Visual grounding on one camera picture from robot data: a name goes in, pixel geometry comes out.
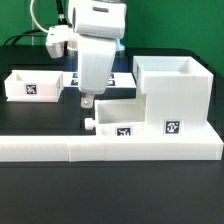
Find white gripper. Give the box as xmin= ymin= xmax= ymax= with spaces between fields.
xmin=68 ymin=0 xmax=126 ymax=108

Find white front drawer tray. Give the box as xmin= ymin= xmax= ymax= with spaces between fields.
xmin=84 ymin=98 xmax=145 ymax=136

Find white drawer tray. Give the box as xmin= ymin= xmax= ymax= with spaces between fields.
xmin=4 ymin=70 xmax=64 ymax=102
xmin=84 ymin=98 xmax=145 ymax=136

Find white drawer cabinet box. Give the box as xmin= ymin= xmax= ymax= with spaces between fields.
xmin=133 ymin=56 xmax=213 ymax=129

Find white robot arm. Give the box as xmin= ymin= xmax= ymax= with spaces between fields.
xmin=68 ymin=0 xmax=126 ymax=108

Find white rear drawer tray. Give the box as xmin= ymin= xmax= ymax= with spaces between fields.
xmin=4 ymin=70 xmax=64 ymax=102

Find white marker sheet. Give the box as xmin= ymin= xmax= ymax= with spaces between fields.
xmin=63 ymin=72 xmax=136 ymax=88

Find white L-shaped fence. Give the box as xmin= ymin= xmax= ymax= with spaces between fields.
xmin=0 ymin=125 xmax=223 ymax=162

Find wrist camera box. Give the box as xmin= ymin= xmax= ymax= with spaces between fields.
xmin=45 ymin=25 xmax=73 ymax=58

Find black cables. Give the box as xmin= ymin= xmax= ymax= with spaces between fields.
xmin=2 ymin=0 xmax=73 ymax=46

